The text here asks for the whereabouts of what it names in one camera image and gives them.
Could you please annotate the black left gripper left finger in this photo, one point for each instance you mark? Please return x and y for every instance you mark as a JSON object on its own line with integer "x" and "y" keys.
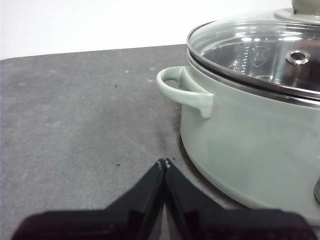
{"x": 100, "y": 225}

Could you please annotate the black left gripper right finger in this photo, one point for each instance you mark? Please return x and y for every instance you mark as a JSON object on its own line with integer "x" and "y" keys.
{"x": 237, "y": 225}

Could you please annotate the glass lid with green knob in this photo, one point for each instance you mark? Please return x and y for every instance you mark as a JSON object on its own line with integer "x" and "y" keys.
{"x": 250, "y": 37}

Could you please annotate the pale green electric steamer pot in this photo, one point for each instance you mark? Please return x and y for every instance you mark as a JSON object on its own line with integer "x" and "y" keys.
{"x": 250, "y": 140}

